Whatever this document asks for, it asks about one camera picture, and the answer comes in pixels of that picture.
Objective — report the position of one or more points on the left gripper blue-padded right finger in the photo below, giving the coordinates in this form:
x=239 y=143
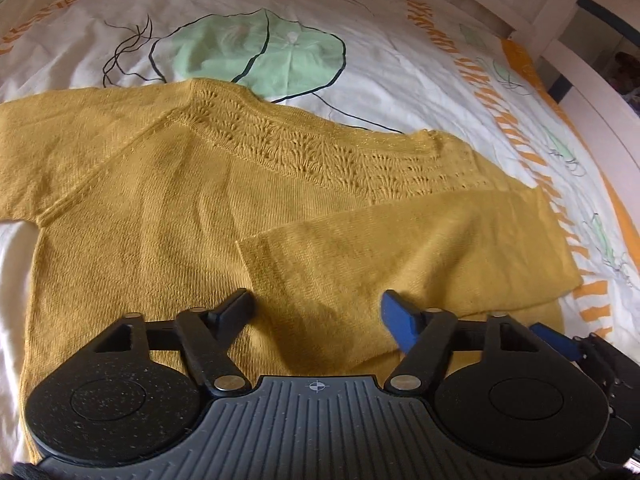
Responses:
x=423 y=337

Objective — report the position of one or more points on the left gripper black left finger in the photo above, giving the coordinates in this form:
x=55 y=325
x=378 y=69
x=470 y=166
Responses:
x=207 y=335

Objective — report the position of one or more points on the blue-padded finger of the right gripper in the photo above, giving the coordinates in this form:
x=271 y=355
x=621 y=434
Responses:
x=567 y=347

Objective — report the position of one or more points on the mustard yellow knitted sweater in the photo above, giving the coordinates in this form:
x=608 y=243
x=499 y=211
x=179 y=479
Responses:
x=161 y=198

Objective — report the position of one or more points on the white leaf-print duvet cover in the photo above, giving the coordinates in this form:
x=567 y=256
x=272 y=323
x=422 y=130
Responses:
x=388 y=66

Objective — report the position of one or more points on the white shelf unit, blue trim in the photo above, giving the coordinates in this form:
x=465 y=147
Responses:
x=609 y=45

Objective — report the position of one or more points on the white wooden bed frame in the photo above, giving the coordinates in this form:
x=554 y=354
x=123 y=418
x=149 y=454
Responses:
x=607 y=124

